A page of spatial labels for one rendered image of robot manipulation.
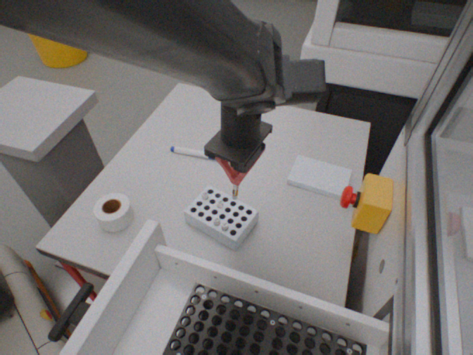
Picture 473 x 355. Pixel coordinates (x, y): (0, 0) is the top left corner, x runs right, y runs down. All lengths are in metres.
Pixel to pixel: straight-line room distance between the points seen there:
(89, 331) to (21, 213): 1.53
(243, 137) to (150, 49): 0.29
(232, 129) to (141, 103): 1.95
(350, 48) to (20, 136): 0.89
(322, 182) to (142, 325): 0.46
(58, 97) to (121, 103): 1.33
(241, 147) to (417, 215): 0.24
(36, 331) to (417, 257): 1.08
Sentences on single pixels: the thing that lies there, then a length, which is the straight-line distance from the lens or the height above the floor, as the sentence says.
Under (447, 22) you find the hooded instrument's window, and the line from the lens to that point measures 0.97.
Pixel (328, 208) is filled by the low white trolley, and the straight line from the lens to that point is 0.72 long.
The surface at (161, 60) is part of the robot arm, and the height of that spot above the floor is 1.23.
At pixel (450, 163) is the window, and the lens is 0.46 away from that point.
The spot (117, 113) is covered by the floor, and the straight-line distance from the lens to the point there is 2.33.
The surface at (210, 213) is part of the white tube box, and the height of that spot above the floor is 0.80.
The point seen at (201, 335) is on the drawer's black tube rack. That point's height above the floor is 0.90.
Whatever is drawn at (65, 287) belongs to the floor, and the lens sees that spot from 1.60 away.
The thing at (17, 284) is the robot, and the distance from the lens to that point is 1.35.
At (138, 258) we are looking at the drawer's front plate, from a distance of 0.46.
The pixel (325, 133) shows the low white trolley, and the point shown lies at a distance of 0.90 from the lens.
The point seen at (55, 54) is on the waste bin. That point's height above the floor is 0.11.
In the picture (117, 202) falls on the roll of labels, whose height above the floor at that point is 0.79.
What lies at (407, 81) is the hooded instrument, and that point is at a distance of 1.00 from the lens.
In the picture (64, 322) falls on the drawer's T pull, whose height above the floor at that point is 0.91.
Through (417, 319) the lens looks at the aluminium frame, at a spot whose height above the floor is 0.99.
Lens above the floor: 1.32
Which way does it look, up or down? 49 degrees down
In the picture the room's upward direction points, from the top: straight up
